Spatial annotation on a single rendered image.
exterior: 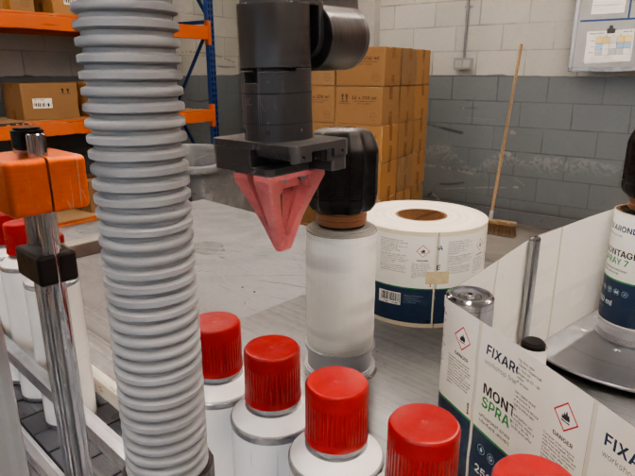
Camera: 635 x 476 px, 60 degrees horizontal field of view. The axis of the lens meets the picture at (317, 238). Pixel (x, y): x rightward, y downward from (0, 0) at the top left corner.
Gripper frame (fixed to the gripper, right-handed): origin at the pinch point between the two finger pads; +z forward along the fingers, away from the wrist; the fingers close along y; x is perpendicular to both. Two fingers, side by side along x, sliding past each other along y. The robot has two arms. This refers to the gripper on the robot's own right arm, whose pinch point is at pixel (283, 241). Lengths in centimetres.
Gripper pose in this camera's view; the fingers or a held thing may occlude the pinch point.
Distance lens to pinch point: 49.0
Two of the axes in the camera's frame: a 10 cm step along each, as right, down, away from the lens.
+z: 0.2, 9.5, 3.0
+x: -6.8, 2.4, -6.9
